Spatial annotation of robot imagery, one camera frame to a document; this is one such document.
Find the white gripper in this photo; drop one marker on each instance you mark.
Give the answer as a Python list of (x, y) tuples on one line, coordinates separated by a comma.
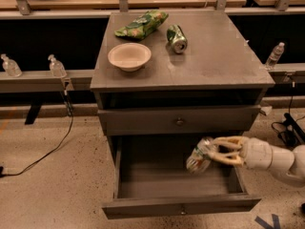
[(257, 154)]

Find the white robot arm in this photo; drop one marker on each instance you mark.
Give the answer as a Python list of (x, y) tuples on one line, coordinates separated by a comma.
[(287, 166)]

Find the closed grey middle drawer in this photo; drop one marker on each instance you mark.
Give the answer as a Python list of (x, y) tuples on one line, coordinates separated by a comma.
[(178, 120)]

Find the grey drawer cabinet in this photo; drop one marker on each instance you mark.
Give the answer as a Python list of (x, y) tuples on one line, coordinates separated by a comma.
[(218, 68)]

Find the open grey bottom drawer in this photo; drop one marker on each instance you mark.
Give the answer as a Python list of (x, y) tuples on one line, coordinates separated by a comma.
[(151, 180)]

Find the green soda can on counter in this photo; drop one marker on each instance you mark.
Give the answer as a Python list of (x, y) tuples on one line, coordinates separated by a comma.
[(177, 39)]

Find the clear water bottle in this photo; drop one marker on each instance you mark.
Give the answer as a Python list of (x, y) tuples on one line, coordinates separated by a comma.
[(274, 56)]

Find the white bowl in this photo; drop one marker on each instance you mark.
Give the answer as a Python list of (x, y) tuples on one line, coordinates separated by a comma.
[(129, 57)]

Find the green chip bag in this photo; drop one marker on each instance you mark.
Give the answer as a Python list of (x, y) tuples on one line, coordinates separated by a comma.
[(144, 25)]

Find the clear soap bottle near cabinet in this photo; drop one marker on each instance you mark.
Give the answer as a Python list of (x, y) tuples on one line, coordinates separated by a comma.
[(56, 67)]

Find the clear soap bottle far left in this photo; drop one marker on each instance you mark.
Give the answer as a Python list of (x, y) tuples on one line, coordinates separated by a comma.
[(10, 66)]

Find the grey metal rail shelf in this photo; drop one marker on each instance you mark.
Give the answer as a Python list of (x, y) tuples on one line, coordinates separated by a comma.
[(43, 81)]

